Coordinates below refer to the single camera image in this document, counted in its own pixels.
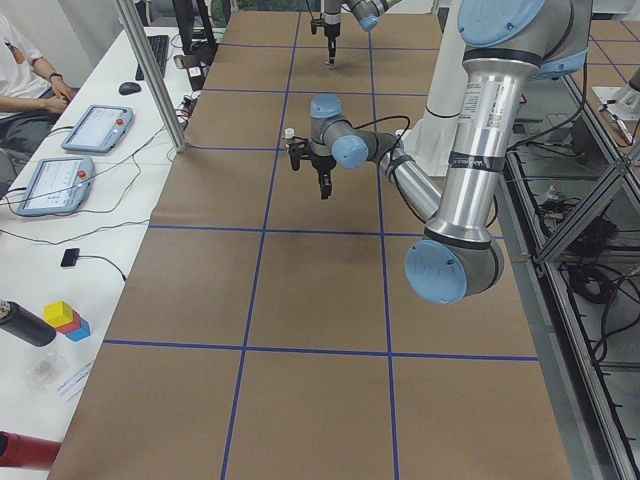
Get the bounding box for small black device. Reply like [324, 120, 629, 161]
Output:
[60, 248, 80, 268]

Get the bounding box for seated person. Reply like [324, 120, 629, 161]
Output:
[1, 16, 76, 157]

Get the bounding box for lower blue teach pendant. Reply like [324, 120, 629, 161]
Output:
[16, 156, 95, 217]

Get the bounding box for blue teach pendant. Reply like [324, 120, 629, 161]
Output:
[61, 105, 134, 154]
[16, 156, 95, 217]

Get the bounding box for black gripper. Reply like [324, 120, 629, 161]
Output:
[311, 156, 336, 200]

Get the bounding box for black keyboard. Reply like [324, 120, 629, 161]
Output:
[147, 35, 170, 77]

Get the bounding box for yellow red blue blocks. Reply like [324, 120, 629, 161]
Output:
[44, 301, 91, 342]

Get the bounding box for black bottle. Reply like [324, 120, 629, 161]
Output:
[1, 300, 56, 347]

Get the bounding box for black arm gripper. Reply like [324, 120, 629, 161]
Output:
[324, 23, 341, 61]

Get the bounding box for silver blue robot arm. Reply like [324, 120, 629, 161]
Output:
[308, 1, 592, 304]
[309, 1, 390, 200]

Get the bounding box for red cylinder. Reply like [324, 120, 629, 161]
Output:
[1, 431, 61, 470]

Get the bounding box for black computer mouse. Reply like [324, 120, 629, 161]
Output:
[118, 81, 142, 96]

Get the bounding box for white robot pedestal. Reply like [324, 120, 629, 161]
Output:
[402, 0, 468, 177]

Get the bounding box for aluminium frame post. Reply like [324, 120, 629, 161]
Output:
[115, 0, 186, 153]

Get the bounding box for upper blue teach pendant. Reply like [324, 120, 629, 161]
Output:
[61, 105, 134, 154]

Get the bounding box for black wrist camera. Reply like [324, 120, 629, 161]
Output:
[286, 136, 310, 171]

